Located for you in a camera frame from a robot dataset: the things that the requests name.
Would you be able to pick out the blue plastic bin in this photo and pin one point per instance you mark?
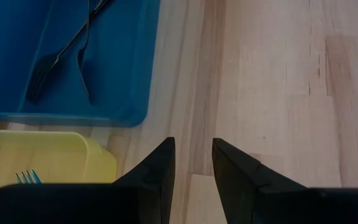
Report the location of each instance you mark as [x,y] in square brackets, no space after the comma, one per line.
[123,62]

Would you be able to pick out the yellow plastic bin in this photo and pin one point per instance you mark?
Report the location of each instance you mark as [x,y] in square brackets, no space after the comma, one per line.
[57,158]

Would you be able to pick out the black knife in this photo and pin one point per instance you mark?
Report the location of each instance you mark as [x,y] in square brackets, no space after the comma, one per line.
[84,77]

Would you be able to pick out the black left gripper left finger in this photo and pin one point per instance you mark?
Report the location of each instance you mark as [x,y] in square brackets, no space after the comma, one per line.
[104,202]

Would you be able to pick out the black fork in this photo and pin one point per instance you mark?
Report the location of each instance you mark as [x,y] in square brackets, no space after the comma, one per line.
[40,77]

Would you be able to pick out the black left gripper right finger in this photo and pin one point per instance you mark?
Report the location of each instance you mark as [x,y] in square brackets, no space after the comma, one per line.
[275,202]

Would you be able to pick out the small iridescent fork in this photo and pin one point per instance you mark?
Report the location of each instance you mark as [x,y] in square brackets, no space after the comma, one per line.
[28,178]

